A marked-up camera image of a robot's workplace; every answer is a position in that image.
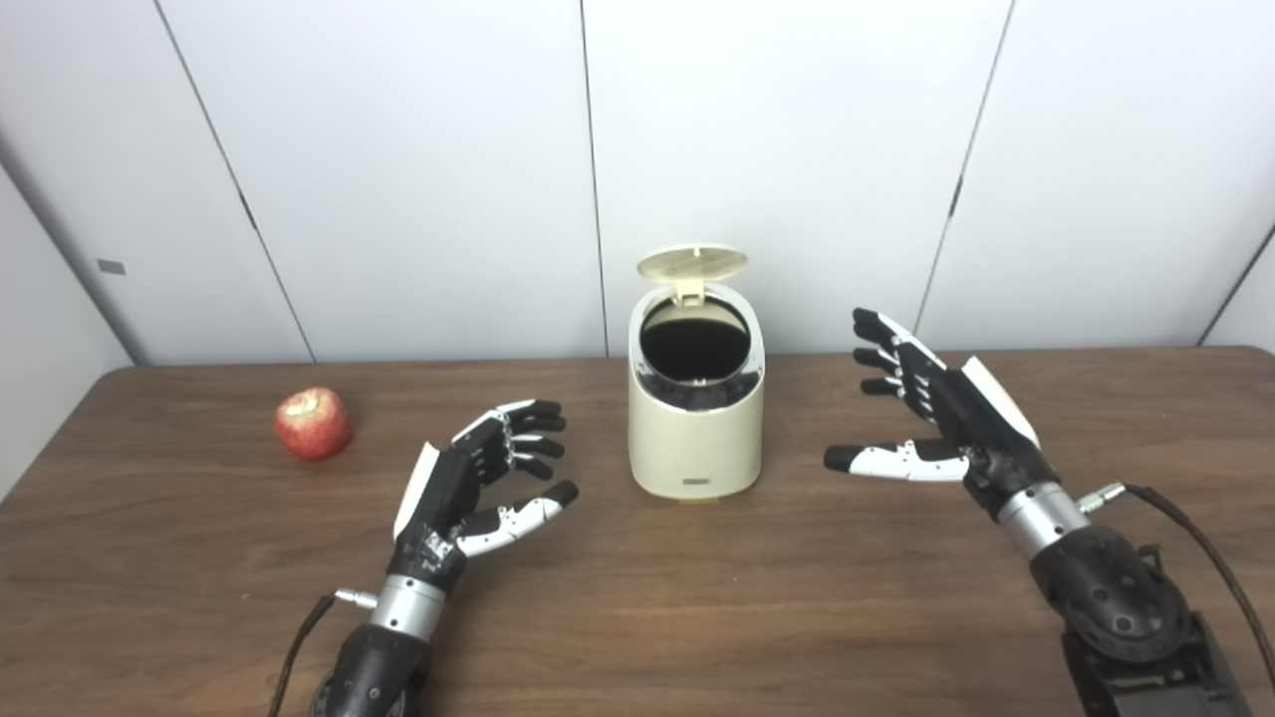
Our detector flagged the cream-colored bin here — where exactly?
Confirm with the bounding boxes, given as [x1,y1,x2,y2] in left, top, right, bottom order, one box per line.
[628,284,766,502]

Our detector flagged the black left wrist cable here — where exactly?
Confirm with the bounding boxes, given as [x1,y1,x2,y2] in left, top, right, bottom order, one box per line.
[267,588,381,717]

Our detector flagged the cream round bin lid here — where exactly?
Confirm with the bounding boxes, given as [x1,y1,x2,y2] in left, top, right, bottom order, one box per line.
[637,243,750,305]

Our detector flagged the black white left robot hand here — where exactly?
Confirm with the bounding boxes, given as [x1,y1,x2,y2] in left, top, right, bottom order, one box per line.
[389,399,581,597]

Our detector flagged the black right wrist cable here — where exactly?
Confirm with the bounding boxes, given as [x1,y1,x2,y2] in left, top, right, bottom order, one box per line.
[1078,482,1275,690]

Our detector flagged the red apple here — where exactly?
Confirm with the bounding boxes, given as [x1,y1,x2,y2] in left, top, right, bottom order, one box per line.
[275,387,354,461]

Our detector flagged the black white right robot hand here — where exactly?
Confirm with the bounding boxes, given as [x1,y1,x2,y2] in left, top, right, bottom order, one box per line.
[824,308,1062,519]

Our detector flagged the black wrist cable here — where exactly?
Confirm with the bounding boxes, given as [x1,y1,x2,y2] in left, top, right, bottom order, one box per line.
[267,588,381,717]
[1078,482,1275,690]

